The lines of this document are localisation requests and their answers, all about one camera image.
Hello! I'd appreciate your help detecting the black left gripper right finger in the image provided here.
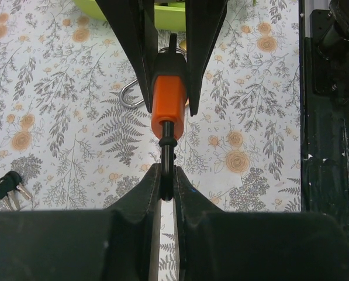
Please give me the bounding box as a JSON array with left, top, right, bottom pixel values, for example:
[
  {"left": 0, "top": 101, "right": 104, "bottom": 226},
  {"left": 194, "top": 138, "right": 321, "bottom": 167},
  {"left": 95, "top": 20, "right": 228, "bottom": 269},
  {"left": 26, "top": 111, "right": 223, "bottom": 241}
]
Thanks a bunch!
[{"left": 174, "top": 167, "right": 349, "bottom": 280}]

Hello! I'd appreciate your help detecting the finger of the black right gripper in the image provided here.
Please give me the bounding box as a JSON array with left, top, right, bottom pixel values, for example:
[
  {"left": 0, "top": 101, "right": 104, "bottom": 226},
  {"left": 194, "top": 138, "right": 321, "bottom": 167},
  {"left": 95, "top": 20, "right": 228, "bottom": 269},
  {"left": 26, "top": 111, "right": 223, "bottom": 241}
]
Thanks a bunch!
[
  {"left": 96, "top": 0, "right": 158, "bottom": 112},
  {"left": 185, "top": 0, "right": 227, "bottom": 116}
]

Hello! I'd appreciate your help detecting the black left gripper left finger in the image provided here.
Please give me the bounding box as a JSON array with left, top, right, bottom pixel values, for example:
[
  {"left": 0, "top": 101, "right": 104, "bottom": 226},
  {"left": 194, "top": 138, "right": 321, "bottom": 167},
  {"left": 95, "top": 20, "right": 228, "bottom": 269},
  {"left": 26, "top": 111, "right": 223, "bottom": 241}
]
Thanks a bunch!
[{"left": 0, "top": 164, "right": 161, "bottom": 280}]

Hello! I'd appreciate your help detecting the orange black padlock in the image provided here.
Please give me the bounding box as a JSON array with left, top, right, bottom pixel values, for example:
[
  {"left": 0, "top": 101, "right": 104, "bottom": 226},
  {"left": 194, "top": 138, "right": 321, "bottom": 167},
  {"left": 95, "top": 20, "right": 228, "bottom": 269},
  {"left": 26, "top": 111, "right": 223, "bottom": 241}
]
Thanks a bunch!
[{"left": 151, "top": 33, "right": 188, "bottom": 201}]

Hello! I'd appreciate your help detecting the black-headed key bunch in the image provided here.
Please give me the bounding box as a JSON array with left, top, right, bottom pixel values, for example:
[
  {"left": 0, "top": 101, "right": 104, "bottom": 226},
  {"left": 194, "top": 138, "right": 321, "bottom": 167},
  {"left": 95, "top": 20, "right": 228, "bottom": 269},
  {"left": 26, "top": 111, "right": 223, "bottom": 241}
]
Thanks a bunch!
[{"left": 0, "top": 171, "right": 32, "bottom": 211}]

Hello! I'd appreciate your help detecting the green plastic basket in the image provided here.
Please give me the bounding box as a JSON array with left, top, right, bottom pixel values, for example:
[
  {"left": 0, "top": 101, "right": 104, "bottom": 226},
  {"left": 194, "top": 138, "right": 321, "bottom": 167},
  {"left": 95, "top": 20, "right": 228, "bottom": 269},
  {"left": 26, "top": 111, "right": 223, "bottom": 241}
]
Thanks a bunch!
[{"left": 73, "top": 0, "right": 186, "bottom": 32}]

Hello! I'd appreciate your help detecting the small brass padlock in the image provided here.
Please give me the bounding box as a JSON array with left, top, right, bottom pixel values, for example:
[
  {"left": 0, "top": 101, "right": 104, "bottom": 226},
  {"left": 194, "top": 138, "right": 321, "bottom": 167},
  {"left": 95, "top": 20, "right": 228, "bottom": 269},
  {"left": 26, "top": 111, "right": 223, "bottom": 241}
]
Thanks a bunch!
[{"left": 178, "top": 40, "right": 187, "bottom": 53}]

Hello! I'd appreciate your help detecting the large brass padlock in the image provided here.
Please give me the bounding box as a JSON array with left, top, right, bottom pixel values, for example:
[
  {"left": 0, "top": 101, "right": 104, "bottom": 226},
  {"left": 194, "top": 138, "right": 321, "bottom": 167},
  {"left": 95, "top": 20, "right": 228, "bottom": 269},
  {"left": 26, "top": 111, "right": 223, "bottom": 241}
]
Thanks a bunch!
[{"left": 119, "top": 80, "right": 189, "bottom": 108}]

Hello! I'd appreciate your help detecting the floral patterned mat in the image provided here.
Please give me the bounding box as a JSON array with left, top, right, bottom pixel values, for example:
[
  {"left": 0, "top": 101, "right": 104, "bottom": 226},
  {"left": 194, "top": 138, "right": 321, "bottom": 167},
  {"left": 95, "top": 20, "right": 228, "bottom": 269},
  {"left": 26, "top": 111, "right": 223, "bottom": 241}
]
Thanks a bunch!
[{"left": 0, "top": 1, "right": 300, "bottom": 212}]

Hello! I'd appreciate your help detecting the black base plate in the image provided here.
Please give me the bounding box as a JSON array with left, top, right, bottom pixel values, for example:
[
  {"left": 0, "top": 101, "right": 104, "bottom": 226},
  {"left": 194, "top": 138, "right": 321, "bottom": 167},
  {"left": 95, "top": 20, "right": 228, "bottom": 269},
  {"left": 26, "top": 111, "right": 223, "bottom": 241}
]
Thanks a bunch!
[{"left": 299, "top": 1, "right": 349, "bottom": 243}]

